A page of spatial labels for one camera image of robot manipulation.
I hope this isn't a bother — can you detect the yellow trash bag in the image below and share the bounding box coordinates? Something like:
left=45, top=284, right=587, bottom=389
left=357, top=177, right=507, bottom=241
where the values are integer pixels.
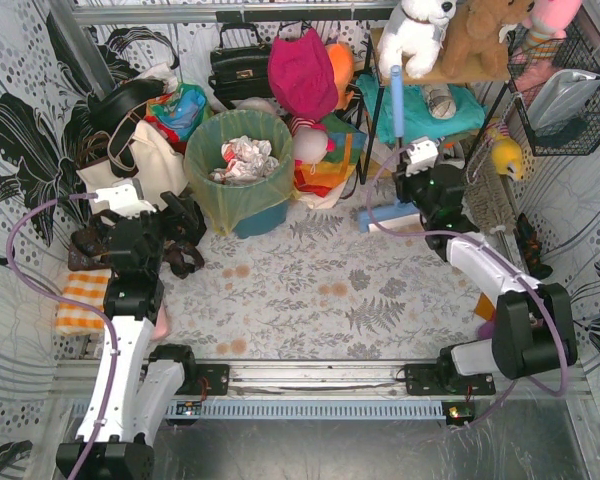
left=184, top=110, right=295, bottom=238

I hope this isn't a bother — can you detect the teal trash bin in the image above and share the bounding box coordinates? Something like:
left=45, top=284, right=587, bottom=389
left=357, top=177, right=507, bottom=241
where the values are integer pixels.
left=231, top=200, right=290, bottom=239

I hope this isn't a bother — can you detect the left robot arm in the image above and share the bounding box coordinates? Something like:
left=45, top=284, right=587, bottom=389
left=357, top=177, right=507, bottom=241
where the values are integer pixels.
left=56, top=185, right=197, bottom=479

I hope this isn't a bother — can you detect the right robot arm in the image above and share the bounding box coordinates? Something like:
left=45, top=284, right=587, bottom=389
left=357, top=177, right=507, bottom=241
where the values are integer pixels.
left=393, top=164, right=578, bottom=396

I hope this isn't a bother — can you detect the cream canvas tote bag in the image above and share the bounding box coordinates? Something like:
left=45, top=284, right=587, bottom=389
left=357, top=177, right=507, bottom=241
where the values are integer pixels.
left=76, top=106, right=188, bottom=211

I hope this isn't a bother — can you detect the rainbow striped bag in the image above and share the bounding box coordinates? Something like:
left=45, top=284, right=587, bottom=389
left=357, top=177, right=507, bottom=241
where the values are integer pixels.
left=294, top=113, right=367, bottom=198

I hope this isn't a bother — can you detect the magenta fabric bag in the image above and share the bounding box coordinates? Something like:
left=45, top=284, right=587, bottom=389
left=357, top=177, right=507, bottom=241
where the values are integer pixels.
left=267, top=28, right=338, bottom=121

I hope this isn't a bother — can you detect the blue floor mop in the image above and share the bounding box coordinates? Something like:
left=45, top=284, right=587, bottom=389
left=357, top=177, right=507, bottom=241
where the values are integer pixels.
left=358, top=65, right=418, bottom=233

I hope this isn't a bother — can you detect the grey fluffy duster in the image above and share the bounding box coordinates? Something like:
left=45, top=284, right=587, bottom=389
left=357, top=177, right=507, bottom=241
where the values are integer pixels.
left=464, top=141, right=516, bottom=235

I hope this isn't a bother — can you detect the teal folded cloth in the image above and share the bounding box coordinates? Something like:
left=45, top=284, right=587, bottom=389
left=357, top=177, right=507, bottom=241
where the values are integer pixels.
left=355, top=73, right=487, bottom=146

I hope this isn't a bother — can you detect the yellow duck plush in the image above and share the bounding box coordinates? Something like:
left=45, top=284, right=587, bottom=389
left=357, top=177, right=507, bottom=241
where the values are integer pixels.
left=485, top=121, right=524, bottom=181

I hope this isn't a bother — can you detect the red cloth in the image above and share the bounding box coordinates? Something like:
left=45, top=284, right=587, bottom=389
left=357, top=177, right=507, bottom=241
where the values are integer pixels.
left=151, top=122, right=187, bottom=155

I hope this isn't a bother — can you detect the brown patterned shoe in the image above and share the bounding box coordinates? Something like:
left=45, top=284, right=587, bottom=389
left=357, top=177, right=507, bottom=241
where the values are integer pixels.
left=68, top=210, right=205, bottom=279

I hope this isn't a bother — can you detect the colourful printed cloth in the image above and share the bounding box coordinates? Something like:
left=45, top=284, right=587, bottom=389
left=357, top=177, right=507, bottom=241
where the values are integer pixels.
left=144, top=83, right=208, bottom=140

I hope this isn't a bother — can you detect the pink cylinder bottle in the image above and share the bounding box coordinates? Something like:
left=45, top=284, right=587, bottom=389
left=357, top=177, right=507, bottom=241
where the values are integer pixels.
left=151, top=305, right=170, bottom=341

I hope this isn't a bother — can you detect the wooden shelf rack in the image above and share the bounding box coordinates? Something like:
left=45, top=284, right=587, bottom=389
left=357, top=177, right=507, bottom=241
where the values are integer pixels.
left=356, top=28, right=511, bottom=184

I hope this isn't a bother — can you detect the white pink snowman plush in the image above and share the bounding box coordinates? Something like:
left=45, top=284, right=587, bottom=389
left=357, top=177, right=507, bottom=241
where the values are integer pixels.
left=288, top=117, right=336, bottom=165

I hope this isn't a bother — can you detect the white sheep plush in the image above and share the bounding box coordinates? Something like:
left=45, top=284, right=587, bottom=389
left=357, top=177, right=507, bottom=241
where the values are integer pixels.
left=236, top=97, right=278, bottom=116

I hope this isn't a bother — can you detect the orange checkered towel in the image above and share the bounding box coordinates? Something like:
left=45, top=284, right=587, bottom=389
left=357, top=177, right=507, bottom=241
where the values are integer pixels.
left=55, top=270, right=111, bottom=336

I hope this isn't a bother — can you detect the brown teddy bear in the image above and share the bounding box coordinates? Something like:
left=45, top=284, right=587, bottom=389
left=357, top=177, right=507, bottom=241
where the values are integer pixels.
left=441, top=0, right=534, bottom=78

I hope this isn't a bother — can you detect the black leather handbag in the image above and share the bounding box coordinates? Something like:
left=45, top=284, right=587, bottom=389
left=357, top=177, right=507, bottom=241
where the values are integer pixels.
left=208, top=22, right=273, bottom=110

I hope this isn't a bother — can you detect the silver foil pouch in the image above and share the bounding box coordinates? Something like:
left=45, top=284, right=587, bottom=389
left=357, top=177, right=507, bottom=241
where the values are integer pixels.
left=527, top=69, right=600, bottom=132

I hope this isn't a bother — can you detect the orange plush toy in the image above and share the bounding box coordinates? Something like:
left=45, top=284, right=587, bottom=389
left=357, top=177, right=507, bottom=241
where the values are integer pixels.
left=326, top=43, right=354, bottom=110

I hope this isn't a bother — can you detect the white dog plush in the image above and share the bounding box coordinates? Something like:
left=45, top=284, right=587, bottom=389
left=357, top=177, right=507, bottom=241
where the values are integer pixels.
left=378, top=0, right=457, bottom=79

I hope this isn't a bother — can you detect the pink plush toy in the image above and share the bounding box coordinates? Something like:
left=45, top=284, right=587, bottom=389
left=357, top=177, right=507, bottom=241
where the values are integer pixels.
left=521, top=0, right=582, bottom=59

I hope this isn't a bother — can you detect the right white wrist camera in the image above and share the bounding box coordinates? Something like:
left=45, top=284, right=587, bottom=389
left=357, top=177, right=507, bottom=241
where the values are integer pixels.
left=405, top=137, right=439, bottom=176

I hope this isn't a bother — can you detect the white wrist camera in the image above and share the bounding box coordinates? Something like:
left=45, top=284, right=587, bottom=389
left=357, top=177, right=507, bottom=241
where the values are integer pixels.
left=92, top=179, right=157, bottom=218
left=405, top=137, right=439, bottom=176

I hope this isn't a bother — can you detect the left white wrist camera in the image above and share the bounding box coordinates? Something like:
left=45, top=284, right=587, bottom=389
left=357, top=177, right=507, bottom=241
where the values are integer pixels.
left=92, top=179, right=157, bottom=218

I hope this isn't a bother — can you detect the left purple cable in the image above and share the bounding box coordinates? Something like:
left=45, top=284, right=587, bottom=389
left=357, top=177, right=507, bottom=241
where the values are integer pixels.
left=5, top=193, right=119, bottom=480

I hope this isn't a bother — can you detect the purple cable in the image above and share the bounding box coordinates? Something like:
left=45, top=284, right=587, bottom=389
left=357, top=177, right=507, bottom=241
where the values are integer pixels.
left=5, top=193, right=119, bottom=480
left=365, top=144, right=571, bottom=399

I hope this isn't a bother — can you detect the black wire basket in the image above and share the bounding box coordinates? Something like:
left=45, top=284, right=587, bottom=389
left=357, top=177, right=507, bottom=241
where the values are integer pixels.
left=508, top=24, right=600, bottom=157

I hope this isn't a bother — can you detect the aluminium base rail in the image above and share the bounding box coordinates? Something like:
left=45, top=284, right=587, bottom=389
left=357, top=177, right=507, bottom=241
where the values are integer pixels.
left=49, top=359, right=592, bottom=401

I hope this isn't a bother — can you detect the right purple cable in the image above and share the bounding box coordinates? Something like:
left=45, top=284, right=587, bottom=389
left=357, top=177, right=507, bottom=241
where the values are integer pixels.
left=365, top=144, right=571, bottom=399

